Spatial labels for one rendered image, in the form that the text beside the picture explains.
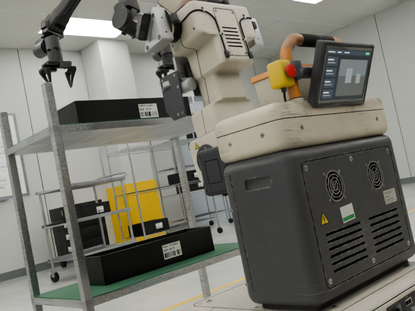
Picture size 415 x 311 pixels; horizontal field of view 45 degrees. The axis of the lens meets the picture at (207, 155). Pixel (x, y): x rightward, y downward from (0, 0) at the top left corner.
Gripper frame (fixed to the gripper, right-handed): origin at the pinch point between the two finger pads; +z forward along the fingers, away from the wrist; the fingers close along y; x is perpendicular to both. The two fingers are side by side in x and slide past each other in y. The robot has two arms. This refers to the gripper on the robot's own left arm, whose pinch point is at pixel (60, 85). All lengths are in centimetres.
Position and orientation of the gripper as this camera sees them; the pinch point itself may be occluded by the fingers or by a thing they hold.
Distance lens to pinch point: 209.5
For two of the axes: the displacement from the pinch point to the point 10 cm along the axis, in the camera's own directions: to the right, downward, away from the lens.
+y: -7.3, 1.1, -6.8
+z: 2.1, 9.8, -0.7
